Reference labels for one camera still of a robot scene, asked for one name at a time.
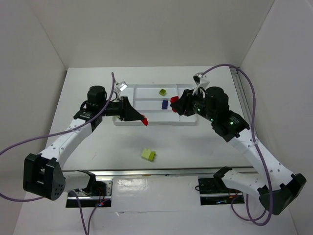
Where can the pale and lime green lego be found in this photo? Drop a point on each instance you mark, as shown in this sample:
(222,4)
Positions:
(148,155)

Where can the aluminium rail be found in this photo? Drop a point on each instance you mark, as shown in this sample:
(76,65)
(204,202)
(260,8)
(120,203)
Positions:
(241,95)
(154,172)

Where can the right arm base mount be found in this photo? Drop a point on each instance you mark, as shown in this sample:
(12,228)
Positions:
(214,192)

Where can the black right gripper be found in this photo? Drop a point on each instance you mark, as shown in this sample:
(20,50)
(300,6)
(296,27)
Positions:
(185,104)

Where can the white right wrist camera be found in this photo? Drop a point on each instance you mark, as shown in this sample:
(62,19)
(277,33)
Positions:
(201,82)

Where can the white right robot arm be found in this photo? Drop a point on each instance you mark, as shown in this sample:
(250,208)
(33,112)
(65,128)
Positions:
(277,186)

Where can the red lego brick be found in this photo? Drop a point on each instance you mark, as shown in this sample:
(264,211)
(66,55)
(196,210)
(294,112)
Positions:
(174,99)

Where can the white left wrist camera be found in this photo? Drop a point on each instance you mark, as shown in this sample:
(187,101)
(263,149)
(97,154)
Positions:
(121,86)

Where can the red curved lego piece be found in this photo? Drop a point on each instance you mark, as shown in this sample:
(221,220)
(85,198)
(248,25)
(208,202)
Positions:
(145,121)

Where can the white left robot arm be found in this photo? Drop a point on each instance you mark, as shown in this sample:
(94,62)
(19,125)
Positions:
(43,173)

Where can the aluminium rail right side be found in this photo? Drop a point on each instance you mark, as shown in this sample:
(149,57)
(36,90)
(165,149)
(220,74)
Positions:
(241,95)

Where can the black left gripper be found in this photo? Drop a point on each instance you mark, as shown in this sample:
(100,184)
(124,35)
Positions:
(124,108)

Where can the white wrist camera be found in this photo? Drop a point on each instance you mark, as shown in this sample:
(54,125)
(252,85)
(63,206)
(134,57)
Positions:
(201,82)
(121,86)

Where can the white divided sorting tray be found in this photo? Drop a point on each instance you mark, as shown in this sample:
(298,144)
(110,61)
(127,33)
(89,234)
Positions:
(147,101)

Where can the purple lego plate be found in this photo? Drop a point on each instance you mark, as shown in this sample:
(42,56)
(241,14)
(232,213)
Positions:
(164,105)

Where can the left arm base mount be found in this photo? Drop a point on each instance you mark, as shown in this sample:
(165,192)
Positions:
(86,189)

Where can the dark green square lego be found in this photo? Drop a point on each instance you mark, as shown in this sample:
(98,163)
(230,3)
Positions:
(163,92)

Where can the aluminium rail front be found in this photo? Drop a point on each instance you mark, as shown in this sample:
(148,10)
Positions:
(154,172)

